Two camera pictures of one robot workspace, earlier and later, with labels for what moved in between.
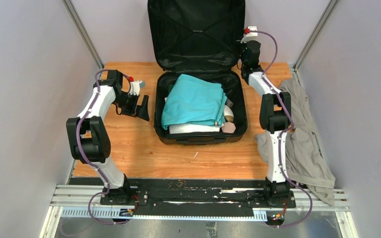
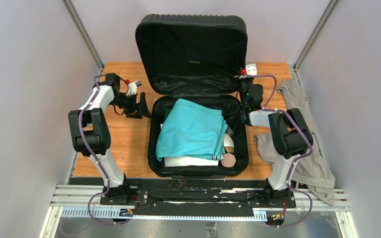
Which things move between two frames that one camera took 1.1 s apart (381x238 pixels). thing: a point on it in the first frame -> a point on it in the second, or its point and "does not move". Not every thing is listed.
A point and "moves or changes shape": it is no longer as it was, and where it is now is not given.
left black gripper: x=142 y=110 does not move
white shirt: x=193 y=128 -> x=190 y=161
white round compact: x=228 y=114 -> x=228 y=144
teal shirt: x=190 y=100 -> x=191 y=130
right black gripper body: x=242 y=48 -> x=244 y=85
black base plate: x=192 y=196 does not move
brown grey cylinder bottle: x=229 y=103 -> x=229 y=131
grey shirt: x=306 y=164 does not move
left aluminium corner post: x=72 y=10 does not move
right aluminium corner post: x=328 y=11 does not move
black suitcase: x=198 y=37 moves or changes shape
